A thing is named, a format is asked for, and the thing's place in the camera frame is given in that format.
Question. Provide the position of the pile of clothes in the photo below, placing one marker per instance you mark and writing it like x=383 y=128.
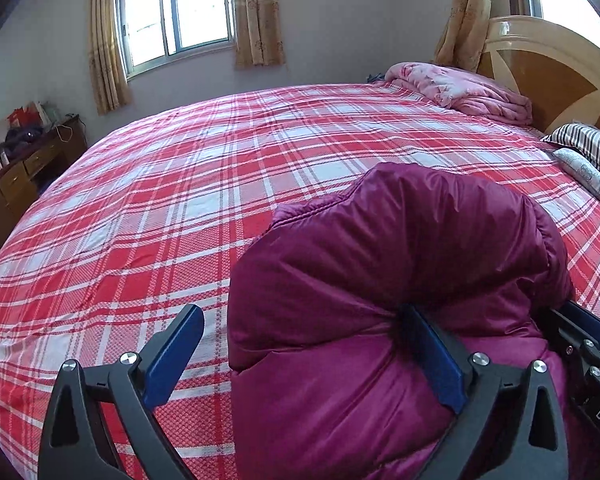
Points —
x=15 y=140

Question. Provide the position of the pink floral quilt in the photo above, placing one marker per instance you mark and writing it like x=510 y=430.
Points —
x=460 y=92

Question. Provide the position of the magenta puffer jacket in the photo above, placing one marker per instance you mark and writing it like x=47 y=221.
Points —
x=380 y=260

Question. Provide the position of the cream and wood headboard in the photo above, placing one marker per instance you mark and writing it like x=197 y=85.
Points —
x=555 y=85

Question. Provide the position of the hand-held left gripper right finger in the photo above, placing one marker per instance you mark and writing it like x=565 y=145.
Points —
x=437 y=365

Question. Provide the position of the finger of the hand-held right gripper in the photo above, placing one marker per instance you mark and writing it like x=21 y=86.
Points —
x=587 y=322

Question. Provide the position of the beige floral curtain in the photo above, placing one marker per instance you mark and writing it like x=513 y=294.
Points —
x=467 y=20
x=107 y=45
x=259 y=15

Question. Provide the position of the striped pillow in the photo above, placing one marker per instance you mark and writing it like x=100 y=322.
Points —
x=590 y=145

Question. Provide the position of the red plaid bed sheet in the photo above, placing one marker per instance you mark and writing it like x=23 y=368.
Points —
x=155 y=185

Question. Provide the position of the red and white gift bag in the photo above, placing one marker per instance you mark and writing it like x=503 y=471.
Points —
x=27 y=115

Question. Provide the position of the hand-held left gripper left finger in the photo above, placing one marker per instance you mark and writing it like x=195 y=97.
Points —
x=172 y=355

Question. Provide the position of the white patterned pillow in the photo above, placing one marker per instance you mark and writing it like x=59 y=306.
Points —
x=585 y=172

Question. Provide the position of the wooden desk with drawers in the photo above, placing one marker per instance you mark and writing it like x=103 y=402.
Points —
x=15 y=185

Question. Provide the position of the sliding glass window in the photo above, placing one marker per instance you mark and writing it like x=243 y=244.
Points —
x=180 y=10

